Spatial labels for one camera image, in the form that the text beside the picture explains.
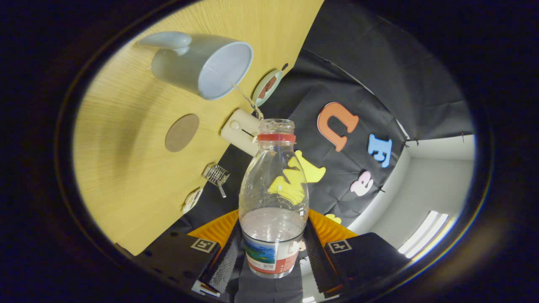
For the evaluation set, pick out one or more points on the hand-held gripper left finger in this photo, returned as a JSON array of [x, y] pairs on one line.
[[225, 265]]

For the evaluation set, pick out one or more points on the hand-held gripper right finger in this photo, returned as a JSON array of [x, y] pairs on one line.
[[320, 265]]

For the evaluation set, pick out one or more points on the clear plastic juice bottle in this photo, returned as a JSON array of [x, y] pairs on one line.
[[273, 235]]

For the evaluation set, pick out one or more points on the round brown coaster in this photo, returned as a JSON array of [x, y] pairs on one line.
[[182, 133]]

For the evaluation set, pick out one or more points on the white cup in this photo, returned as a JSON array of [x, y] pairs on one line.
[[181, 67]]

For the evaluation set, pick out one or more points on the long ceiling light panel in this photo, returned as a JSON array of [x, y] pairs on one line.
[[425, 235]]

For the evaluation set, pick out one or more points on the wooden table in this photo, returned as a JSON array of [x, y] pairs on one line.
[[126, 176]]

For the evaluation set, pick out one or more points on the white toaster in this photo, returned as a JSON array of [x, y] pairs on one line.
[[238, 130]]

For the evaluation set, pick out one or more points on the pale green plate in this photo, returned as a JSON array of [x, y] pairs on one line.
[[257, 96]]

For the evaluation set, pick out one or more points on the brown meat slice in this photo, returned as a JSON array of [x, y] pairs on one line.
[[271, 81], [263, 91]]

